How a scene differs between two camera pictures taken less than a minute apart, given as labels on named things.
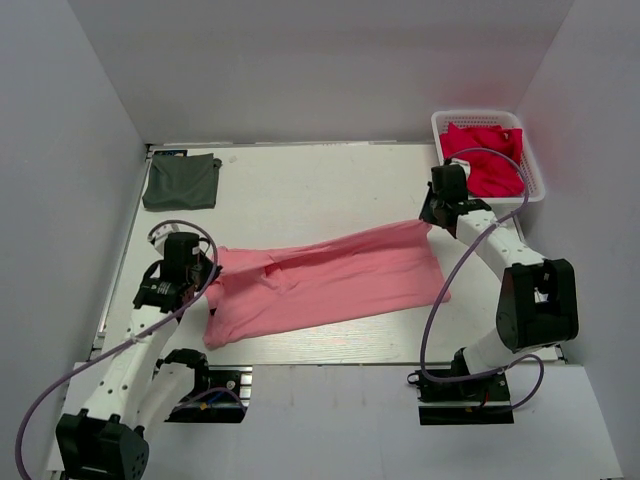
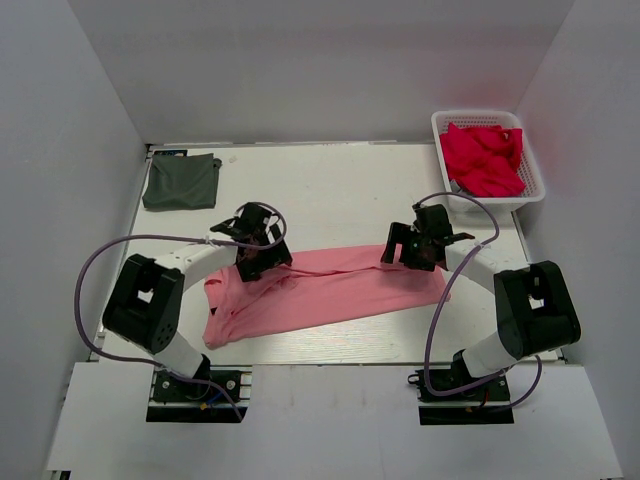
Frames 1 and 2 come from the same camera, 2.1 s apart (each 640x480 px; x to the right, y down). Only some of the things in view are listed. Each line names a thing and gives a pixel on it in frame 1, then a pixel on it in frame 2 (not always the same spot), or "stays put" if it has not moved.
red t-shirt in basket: [494, 155] stays put
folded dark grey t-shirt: [178, 182] stays put
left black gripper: [209, 266] -> [277, 255]
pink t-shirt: [268, 290] stays put
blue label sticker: [171, 152] stays put
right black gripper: [426, 214] -> [399, 234]
